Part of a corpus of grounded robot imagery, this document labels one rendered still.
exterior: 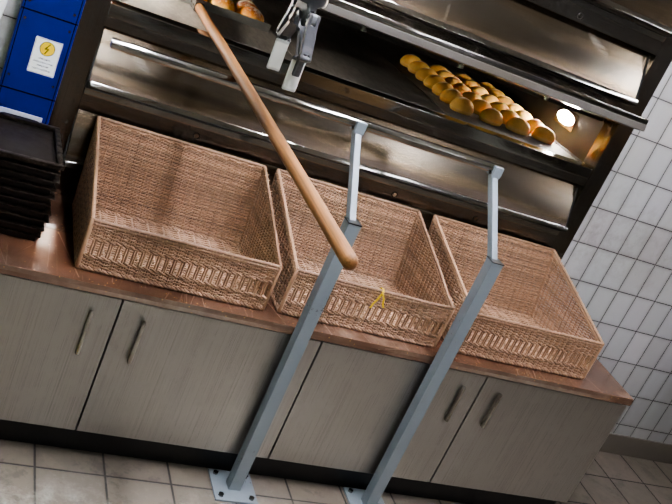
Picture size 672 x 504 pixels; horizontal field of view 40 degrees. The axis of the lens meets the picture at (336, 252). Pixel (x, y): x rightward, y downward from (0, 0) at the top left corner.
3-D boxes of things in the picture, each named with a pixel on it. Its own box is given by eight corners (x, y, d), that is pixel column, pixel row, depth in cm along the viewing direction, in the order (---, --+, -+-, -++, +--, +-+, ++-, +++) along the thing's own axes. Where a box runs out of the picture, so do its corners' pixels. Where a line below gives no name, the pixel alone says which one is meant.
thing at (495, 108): (395, 61, 378) (401, 48, 376) (490, 95, 398) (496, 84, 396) (452, 112, 327) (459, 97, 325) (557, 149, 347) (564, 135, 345)
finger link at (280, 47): (277, 38, 202) (276, 37, 203) (266, 68, 205) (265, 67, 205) (289, 42, 203) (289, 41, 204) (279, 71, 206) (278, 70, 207)
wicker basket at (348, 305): (244, 238, 310) (274, 165, 300) (389, 275, 333) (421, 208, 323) (275, 314, 269) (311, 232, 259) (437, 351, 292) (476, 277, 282)
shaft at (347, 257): (356, 274, 159) (362, 259, 158) (340, 270, 158) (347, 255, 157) (202, 13, 302) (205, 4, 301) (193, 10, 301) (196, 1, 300)
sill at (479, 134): (105, 10, 270) (109, -3, 268) (580, 172, 345) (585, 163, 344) (107, 16, 265) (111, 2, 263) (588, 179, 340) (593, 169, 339)
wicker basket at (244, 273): (69, 193, 286) (95, 112, 276) (238, 238, 308) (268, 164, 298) (71, 269, 244) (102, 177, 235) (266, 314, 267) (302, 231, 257)
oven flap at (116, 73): (86, 86, 272) (104, 21, 272) (559, 231, 347) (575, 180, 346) (88, 86, 268) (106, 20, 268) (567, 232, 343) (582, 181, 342)
